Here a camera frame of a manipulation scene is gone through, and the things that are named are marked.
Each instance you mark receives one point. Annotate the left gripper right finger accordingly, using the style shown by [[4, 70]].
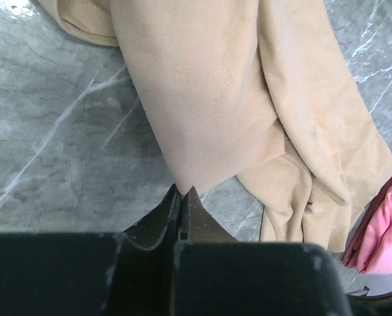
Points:
[[198, 225]]

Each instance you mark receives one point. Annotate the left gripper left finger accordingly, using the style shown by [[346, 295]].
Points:
[[149, 232]]

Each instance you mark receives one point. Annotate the beige t shirt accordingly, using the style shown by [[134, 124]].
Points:
[[257, 90]]

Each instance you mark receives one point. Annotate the dark pink folded t shirt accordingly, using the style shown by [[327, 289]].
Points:
[[366, 284]]

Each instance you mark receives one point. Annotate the light pink folded t shirt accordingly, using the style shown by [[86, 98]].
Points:
[[375, 255]]

